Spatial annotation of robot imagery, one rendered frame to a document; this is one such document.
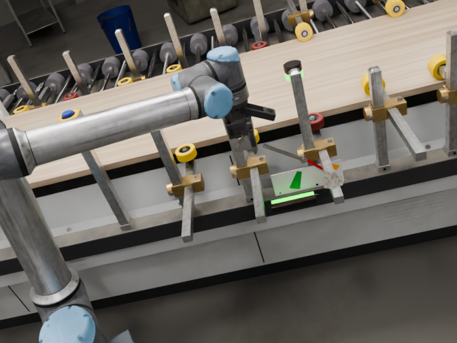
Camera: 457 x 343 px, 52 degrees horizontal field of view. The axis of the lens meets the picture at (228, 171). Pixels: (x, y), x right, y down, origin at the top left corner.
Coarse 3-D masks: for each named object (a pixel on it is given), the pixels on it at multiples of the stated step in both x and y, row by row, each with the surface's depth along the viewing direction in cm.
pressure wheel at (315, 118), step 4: (316, 112) 177; (312, 116) 174; (316, 116) 175; (320, 116) 174; (312, 120) 173; (316, 120) 172; (320, 120) 172; (312, 124) 172; (316, 124) 172; (320, 124) 172; (312, 128) 173; (316, 128) 173; (320, 128) 173
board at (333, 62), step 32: (448, 0) 227; (352, 32) 227; (384, 32) 218; (416, 32) 209; (256, 64) 227; (320, 64) 209; (352, 64) 201; (384, 64) 194; (416, 64) 187; (96, 96) 248; (128, 96) 237; (256, 96) 201; (288, 96) 193; (320, 96) 187; (352, 96) 180; (32, 128) 237; (192, 128) 193; (224, 128) 186; (256, 128) 181; (64, 160) 201; (128, 160) 188
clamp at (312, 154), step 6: (318, 144) 166; (324, 144) 165; (330, 144) 164; (300, 150) 167; (306, 150) 165; (312, 150) 165; (318, 150) 165; (330, 150) 165; (336, 150) 165; (300, 156) 166; (306, 156) 166; (312, 156) 166; (318, 156) 166; (330, 156) 167
